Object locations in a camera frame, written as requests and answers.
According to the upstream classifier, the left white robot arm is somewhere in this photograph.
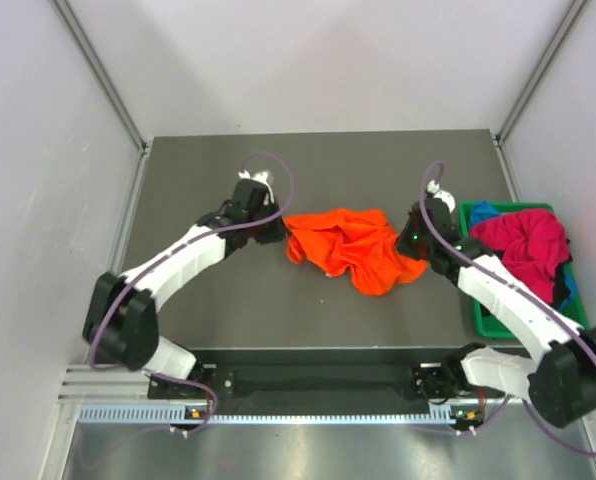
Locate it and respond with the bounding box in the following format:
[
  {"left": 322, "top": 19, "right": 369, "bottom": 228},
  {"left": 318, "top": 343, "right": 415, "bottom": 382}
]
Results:
[{"left": 82, "top": 170, "right": 286, "bottom": 397}]

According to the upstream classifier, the right aluminium frame post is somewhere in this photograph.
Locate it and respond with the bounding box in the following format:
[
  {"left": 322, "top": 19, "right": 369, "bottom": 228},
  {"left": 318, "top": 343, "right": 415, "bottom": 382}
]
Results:
[{"left": 493, "top": 0, "right": 589, "bottom": 149}]

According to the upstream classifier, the left aluminium frame post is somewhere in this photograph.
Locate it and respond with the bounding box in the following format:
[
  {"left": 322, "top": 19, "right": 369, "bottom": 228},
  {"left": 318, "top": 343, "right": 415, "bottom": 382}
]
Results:
[{"left": 49, "top": 0, "right": 148, "bottom": 153}]

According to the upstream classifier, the grey slotted cable duct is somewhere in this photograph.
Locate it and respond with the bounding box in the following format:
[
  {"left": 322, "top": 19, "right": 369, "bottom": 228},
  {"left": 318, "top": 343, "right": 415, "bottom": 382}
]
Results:
[{"left": 77, "top": 402, "right": 484, "bottom": 425}]

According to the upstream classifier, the aluminium frame post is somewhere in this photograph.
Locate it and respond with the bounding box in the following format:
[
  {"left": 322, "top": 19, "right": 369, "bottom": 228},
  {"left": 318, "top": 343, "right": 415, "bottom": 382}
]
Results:
[
  {"left": 49, "top": 0, "right": 148, "bottom": 153},
  {"left": 493, "top": 0, "right": 589, "bottom": 149}
]

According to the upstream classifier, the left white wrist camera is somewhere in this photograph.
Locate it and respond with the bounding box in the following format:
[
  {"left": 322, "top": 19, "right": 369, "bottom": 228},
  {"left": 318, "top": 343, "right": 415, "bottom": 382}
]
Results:
[{"left": 238, "top": 169, "right": 275, "bottom": 205}]

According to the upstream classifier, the black t shirt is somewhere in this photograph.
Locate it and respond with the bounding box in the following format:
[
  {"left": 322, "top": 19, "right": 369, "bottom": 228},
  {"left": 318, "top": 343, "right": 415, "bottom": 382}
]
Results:
[{"left": 477, "top": 249, "right": 577, "bottom": 321}]

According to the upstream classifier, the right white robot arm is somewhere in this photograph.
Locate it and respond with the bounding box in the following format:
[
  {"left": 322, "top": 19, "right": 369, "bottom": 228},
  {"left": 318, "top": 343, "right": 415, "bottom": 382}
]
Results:
[{"left": 396, "top": 193, "right": 596, "bottom": 428}]

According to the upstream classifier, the green plastic bin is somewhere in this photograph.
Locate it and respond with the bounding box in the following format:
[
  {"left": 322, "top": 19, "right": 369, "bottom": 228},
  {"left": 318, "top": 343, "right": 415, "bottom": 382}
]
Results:
[{"left": 458, "top": 202, "right": 588, "bottom": 345}]

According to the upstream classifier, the magenta t shirt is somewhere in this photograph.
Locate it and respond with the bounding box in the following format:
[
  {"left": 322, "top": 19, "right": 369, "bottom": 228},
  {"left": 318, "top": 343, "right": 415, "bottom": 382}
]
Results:
[{"left": 468, "top": 208, "right": 571, "bottom": 304}]

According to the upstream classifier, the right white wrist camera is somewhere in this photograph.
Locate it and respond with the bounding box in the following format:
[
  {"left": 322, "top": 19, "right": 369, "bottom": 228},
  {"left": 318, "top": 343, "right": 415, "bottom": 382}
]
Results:
[{"left": 425, "top": 180, "right": 456, "bottom": 213}]

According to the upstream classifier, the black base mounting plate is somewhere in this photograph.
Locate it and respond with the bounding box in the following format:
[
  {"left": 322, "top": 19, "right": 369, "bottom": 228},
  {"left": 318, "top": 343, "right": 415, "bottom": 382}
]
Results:
[{"left": 149, "top": 364, "right": 476, "bottom": 400}]

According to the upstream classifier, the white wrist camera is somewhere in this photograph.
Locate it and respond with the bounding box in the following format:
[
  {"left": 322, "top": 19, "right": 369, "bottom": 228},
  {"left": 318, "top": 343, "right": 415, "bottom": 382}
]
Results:
[
  {"left": 238, "top": 169, "right": 275, "bottom": 205},
  {"left": 425, "top": 180, "right": 456, "bottom": 213}
]

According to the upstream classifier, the blue t shirt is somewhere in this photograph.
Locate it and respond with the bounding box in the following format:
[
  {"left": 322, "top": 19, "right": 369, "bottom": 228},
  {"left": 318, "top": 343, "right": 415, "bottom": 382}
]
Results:
[{"left": 467, "top": 201, "right": 500, "bottom": 229}]

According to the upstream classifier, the orange t shirt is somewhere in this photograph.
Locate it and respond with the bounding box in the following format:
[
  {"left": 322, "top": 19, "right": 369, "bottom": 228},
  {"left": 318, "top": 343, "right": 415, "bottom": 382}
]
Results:
[{"left": 284, "top": 208, "right": 427, "bottom": 296}]

